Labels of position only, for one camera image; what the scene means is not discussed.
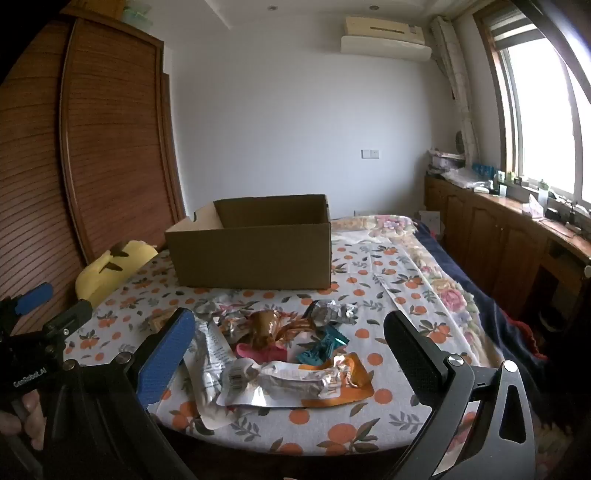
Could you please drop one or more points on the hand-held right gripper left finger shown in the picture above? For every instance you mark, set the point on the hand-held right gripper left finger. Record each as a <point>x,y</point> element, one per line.
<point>167,355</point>

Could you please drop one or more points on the white paper bag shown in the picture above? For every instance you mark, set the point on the white paper bag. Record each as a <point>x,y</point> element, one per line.
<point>430,220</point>

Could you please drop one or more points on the person's left hand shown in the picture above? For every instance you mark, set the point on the person's left hand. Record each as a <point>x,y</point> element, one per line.
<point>31,415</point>

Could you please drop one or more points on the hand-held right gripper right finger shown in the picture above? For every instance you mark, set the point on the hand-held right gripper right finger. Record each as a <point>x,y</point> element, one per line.
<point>412,364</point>

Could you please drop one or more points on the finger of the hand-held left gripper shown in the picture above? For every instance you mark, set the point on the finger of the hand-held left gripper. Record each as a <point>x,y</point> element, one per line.
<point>33,296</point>
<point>71,318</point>

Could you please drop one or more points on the wooden cabinet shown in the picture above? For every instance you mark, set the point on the wooden cabinet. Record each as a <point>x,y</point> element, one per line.
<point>498,244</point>

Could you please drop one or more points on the teal snack packet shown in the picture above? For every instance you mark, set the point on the teal snack packet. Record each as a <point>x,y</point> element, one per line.
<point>318,351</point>

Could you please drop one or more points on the brown snack packet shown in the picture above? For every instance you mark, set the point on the brown snack packet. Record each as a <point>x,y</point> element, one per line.
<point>267,325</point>

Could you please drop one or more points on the pink snack packet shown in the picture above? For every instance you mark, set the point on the pink snack packet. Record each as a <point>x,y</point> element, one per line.
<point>258,353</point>

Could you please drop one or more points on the window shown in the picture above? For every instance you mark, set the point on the window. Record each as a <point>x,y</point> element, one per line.
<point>540,106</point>

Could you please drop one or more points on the white air conditioner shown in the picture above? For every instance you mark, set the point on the white air conditioner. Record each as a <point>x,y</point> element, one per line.
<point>385,39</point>

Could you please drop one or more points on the tan snack packet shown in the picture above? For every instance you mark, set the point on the tan snack packet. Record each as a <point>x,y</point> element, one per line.
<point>156,321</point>

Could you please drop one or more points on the white curtain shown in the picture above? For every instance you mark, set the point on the white curtain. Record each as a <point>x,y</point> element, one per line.
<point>457,83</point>

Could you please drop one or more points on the orange snack packet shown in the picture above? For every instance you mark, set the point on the orange snack packet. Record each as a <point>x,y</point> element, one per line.
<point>358,385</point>

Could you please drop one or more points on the wooden wardrobe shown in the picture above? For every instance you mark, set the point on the wooden wardrobe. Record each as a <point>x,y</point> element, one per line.
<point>92,152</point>

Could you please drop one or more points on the yellow pillow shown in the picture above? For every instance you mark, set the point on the yellow pillow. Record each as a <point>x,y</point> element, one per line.
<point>113,270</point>

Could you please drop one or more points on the white wall socket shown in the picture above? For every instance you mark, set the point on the white wall socket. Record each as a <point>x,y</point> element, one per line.
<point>370,153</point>

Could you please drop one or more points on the row of small bottles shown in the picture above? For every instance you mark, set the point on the row of small bottles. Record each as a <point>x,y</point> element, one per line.
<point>484,170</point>

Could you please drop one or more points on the tissue box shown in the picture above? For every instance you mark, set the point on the tissue box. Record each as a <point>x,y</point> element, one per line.
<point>533,206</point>

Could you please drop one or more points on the brown cardboard box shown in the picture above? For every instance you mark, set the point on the brown cardboard box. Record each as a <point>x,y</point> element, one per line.
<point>251,254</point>

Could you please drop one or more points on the pile of papers and boxes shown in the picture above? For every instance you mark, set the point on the pile of papers and boxes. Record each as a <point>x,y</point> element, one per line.
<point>445,160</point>

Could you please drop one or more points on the crumpled silver snack packet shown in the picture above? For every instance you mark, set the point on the crumpled silver snack packet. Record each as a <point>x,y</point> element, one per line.
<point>332,314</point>

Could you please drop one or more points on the silver barcode snack packet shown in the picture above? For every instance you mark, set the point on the silver barcode snack packet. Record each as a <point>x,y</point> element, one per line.
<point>277,383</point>

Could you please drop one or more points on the long silver white snack packet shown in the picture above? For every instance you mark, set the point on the long silver white snack packet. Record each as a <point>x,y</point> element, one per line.
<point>208,364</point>

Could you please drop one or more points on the floral quilt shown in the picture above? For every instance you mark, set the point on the floral quilt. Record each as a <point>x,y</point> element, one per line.
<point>443,286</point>

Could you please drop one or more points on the green storage box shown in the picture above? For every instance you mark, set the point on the green storage box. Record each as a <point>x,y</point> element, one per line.
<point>136,11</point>

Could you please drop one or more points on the orange print bedsheet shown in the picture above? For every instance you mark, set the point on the orange print bedsheet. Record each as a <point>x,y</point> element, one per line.
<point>369,295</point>

